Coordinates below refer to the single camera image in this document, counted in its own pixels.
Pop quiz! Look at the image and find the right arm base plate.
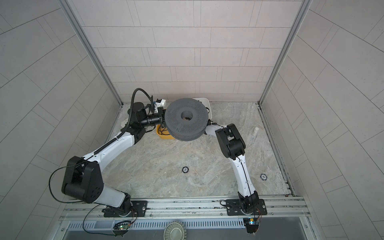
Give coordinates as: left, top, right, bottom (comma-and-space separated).
220, 199, 268, 217

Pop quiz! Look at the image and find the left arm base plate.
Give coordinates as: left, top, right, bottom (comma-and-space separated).
102, 200, 148, 218

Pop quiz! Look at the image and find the grey cable spool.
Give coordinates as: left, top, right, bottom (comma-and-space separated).
165, 98, 209, 142

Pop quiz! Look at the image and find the white plastic tray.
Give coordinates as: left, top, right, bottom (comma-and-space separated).
195, 98, 213, 120

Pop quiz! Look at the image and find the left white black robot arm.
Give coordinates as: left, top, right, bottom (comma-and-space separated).
62, 88, 166, 217

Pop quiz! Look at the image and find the circuit board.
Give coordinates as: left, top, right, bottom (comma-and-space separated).
113, 221, 132, 231
243, 218, 260, 232

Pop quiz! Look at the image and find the left circuit board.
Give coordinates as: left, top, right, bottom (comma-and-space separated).
113, 221, 132, 231

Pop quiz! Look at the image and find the right poker chip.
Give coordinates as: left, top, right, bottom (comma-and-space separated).
260, 174, 268, 181

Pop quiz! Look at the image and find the poker chip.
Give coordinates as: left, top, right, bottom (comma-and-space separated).
260, 174, 268, 181
182, 167, 189, 174

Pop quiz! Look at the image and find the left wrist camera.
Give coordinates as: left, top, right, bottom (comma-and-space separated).
147, 99, 166, 114

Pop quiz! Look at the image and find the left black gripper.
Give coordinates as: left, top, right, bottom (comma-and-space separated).
138, 110, 179, 130

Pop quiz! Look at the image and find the right circuit board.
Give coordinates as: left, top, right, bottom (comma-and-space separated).
243, 218, 260, 232

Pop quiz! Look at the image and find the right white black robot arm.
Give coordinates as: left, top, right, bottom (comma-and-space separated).
205, 120, 262, 215

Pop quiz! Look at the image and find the yellow plastic tray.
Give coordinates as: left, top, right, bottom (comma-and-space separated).
156, 125, 175, 140

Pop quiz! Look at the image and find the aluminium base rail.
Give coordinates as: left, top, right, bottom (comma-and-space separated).
59, 196, 311, 221

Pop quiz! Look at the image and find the round grey vent disc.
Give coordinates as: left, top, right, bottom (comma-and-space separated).
164, 221, 187, 240

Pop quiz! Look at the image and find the centre poker chip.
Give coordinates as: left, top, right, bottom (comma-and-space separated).
182, 167, 189, 174

